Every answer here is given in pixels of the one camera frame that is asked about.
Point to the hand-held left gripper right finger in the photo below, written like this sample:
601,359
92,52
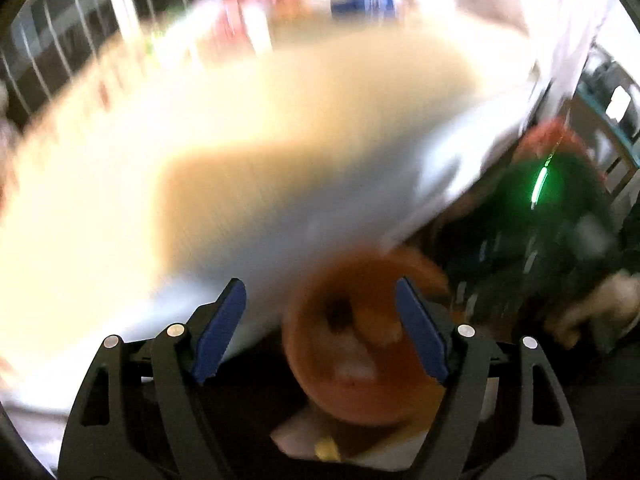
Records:
422,332

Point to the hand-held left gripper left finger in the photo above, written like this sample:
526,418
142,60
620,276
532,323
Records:
220,332

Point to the orange plastic bucket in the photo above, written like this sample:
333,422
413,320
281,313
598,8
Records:
360,360

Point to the person's right hand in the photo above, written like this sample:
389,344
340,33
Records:
600,300

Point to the beige floral blanket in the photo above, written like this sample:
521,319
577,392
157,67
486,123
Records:
200,170

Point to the white window railing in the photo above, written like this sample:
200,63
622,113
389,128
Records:
75,20

